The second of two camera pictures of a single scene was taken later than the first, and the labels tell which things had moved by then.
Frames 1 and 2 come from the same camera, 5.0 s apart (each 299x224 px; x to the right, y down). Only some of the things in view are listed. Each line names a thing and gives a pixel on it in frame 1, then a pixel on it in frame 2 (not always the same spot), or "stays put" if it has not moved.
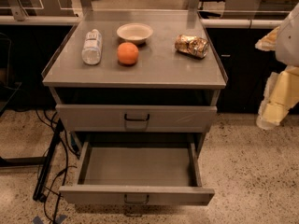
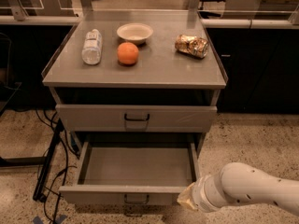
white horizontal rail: (74, 21) stays put
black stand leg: (47, 161) stays put
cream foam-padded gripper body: (288, 44) to (199, 192)
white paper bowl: (135, 33) stays put
